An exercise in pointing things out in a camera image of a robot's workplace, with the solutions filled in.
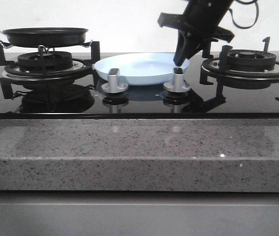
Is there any black pan support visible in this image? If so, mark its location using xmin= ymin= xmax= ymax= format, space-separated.
xmin=0 ymin=41 xmax=100 ymax=82
xmin=200 ymin=37 xmax=279 ymax=101

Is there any black gas burner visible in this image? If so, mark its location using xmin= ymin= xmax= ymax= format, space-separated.
xmin=223 ymin=49 xmax=277 ymax=72
xmin=17 ymin=51 xmax=72 ymax=73

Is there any black cable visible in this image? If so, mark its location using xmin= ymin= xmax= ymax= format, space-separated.
xmin=228 ymin=0 xmax=260 ymax=29

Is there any light blue plate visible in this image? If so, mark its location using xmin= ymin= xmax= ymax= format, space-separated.
xmin=94 ymin=53 xmax=176 ymax=86

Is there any right silver stove knob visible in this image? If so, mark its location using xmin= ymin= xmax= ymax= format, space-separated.
xmin=163 ymin=67 xmax=191 ymax=93

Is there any silver stove knob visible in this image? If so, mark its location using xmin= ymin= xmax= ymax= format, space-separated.
xmin=163 ymin=67 xmax=191 ymax=93
xmin=101 ymin=68 xmax=128 ymax=93

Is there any left silver stove knob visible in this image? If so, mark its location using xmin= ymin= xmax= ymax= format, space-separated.
xmin=101 ymin=68 xmax=128 ymax=93

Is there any left black pan support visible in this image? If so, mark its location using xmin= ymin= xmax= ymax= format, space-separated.
xmin=0 ymin=41 xmax=100 ymax=82

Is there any black frying pan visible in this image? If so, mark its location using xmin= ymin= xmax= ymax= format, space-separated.
xmin=2 ymin=27 xmax=88 ymax=48

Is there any black glass cooktop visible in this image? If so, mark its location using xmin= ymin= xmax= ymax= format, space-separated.
xmin=0 ymin=56 xmax=279 ymax=119

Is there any right black gas burner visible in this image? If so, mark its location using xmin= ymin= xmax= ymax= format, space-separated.
xmin=223 ymin=49 xmax=277 ymax=72

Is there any left black gas burner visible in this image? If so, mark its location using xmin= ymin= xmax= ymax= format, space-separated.
xmin=17 ymin=51 xmax=72 ymax=73

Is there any chrome wire trivet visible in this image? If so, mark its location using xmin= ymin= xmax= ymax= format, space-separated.
xmin=0 ymin=40 xmax=93 ymax=53

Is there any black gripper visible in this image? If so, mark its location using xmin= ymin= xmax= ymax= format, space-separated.
xmin=157 ymin=0 xmax=234 ymax=66

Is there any right black pan support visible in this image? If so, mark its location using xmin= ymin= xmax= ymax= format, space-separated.
xmin=200 ymin=37 xmax=279 ymax=101

